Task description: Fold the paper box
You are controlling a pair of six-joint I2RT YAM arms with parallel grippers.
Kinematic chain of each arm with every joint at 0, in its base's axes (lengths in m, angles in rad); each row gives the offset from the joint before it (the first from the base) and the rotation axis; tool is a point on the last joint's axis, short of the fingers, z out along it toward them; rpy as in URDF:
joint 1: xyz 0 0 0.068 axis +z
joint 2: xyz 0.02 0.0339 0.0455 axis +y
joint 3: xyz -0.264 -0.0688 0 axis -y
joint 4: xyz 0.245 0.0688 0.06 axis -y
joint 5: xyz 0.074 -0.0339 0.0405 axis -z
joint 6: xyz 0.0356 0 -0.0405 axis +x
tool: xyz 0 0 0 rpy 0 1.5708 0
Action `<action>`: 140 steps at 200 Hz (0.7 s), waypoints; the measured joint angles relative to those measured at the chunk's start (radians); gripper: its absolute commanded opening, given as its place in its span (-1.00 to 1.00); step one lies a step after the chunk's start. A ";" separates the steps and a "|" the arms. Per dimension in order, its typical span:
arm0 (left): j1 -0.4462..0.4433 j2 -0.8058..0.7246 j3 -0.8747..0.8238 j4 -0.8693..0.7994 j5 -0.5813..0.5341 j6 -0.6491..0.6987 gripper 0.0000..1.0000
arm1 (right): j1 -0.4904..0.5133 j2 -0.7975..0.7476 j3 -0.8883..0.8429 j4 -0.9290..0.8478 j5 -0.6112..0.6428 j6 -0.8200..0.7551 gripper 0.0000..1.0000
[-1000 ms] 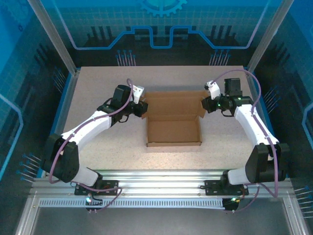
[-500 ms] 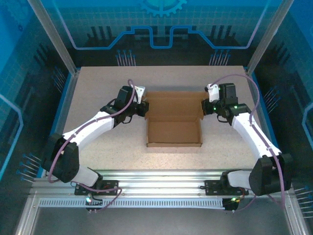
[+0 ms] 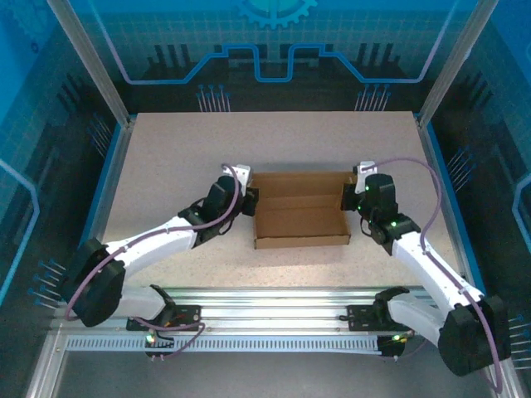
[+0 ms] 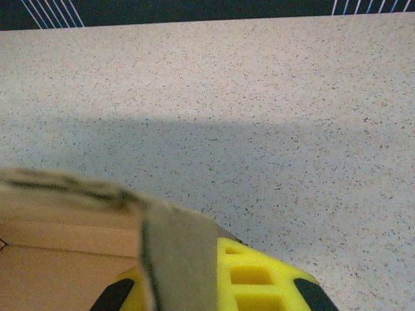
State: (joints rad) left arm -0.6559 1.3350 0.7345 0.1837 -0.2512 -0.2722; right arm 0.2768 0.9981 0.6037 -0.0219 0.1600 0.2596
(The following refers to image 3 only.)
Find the brown cardboard paper box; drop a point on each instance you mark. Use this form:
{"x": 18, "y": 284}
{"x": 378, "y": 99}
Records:
{"x": 298, "y": 224}

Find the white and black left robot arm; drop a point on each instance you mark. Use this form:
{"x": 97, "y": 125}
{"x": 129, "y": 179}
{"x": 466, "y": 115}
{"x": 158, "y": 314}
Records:
{"x": 95, "y": 290}

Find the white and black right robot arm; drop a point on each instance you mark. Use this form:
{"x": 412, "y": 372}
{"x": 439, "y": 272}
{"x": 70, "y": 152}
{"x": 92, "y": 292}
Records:
{"x": 469, "y": 344}

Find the small board green LED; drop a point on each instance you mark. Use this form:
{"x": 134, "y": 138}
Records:
{"x": 398, "y": 338}
{"x": 151, "y": 338}

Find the grey metal panel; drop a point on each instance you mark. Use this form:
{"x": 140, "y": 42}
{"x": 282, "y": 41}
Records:
{"x": 269, "y": 375}

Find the aluminium side rail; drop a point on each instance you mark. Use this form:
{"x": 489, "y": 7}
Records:
{"x": 110, "y": 182}
{"x": 426, "y": 134}

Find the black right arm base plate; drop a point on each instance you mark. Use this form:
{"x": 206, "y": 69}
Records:
{"x": 361, "y": 317}

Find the aluminium mounting rail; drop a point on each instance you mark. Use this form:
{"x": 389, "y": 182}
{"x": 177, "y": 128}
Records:
{"x": 249, "y": 325}

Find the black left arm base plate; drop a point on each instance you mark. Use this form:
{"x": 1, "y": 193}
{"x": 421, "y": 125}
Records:
{"x": 191, "y": 317}

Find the aluminium frame post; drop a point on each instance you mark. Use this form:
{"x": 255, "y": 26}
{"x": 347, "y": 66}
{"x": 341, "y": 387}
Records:
{"x": 97, "y": 70}
{"x": 454, "y": 62}

